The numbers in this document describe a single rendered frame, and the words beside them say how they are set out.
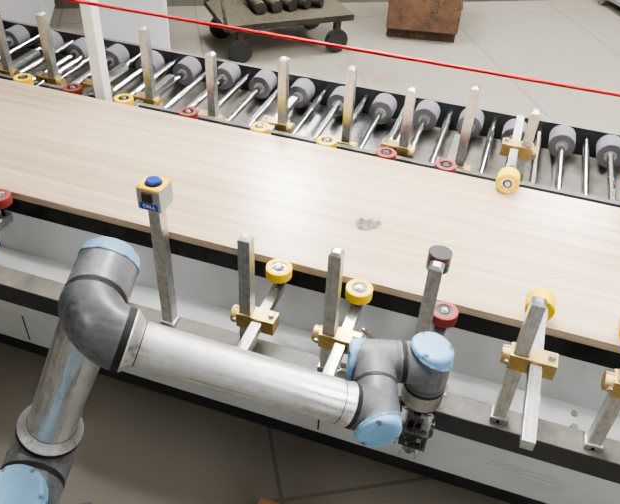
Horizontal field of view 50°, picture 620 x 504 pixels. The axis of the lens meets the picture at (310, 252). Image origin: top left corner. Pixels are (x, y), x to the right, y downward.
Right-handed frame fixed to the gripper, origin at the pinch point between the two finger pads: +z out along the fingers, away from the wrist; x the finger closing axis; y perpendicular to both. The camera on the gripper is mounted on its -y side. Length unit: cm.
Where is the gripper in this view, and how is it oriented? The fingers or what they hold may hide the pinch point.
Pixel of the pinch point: (409, 446)
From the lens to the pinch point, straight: 169.2
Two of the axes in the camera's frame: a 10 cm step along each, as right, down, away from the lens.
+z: -0.6, 7.9, 6.1
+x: 9.4, 2.5, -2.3
